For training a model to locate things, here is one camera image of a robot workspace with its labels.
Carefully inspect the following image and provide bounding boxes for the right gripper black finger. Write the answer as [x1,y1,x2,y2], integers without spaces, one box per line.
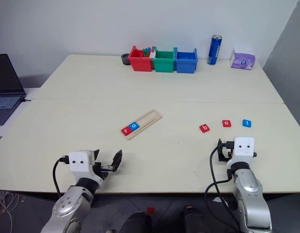
[217,138,229,162]

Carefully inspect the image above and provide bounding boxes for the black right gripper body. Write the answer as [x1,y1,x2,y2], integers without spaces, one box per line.
[221,141,236,160]

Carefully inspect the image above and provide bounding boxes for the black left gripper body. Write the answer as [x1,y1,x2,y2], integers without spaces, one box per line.
[92,161,116,181]

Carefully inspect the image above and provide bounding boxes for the red letter tile r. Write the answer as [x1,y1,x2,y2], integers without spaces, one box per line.
[121,126,134,137]

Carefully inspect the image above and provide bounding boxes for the blue letter tile o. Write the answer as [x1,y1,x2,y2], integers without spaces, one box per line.
[128,121,141,132]

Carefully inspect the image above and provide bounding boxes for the white paper scrap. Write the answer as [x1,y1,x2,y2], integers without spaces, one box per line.
[211,196,228,207]

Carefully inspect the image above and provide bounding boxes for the dark rounded shape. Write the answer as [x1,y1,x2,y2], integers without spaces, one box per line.
[119,211,153,233]
[183,206,214,233]

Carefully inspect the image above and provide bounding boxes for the purple tissue pack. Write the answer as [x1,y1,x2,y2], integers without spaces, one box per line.
[230,47,257,72]

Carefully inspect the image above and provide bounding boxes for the blue plastic bin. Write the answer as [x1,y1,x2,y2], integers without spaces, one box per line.
[174,47,198,74]

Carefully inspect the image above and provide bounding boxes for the red plastic bin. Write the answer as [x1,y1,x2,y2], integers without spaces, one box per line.
[128,46,156,72]

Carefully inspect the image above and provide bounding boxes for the blue drink can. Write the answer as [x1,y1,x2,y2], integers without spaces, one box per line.
[206,34,222,66]

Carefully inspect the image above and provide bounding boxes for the black round container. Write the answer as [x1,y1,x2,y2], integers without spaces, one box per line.
[120,53,131,66]

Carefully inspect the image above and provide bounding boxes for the green plastic bin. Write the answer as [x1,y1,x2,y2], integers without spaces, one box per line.
[152,47,177,73]

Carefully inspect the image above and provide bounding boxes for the dark laptop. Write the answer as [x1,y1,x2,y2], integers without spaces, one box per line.
[0,53,27,127]

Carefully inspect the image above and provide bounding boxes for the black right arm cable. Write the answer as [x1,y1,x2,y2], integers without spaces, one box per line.
[204,141,237,233]

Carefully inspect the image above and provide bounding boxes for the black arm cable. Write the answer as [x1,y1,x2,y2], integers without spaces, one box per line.
[52,155,70,198]
[204,141,237,233]

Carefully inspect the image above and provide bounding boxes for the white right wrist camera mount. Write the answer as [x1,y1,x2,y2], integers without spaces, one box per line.
[227,136,256,171]

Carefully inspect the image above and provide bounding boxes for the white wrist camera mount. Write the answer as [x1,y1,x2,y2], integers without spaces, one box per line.
[227,136,256,171]
[68,150,104,182]

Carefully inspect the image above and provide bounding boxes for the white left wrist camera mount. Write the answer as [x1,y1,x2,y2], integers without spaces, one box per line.
[68,150,104,182]

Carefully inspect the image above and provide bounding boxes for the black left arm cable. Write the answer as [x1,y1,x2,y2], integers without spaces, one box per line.
[52,155,70,198]

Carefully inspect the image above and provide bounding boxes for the white loose wires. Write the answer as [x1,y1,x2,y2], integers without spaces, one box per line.
[0,190,21,233]

